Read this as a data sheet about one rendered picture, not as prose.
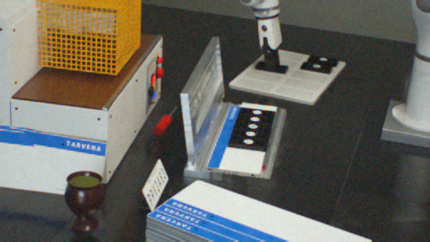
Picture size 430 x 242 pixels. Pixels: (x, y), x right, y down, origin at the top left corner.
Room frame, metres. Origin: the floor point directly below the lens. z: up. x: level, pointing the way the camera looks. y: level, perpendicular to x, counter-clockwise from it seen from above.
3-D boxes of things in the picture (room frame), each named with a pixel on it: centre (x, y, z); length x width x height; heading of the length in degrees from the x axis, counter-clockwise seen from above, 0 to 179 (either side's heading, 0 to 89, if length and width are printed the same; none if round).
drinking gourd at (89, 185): (1.55, 0.26, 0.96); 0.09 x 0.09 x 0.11
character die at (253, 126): (2.05, -0.11, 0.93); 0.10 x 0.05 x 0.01; 82
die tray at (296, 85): (2.54, -0.23, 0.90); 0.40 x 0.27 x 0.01; 159
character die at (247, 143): (1.95, -0.09, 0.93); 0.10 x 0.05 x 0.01; 82
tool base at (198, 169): (2.01, -0.07, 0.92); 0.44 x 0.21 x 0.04; 172
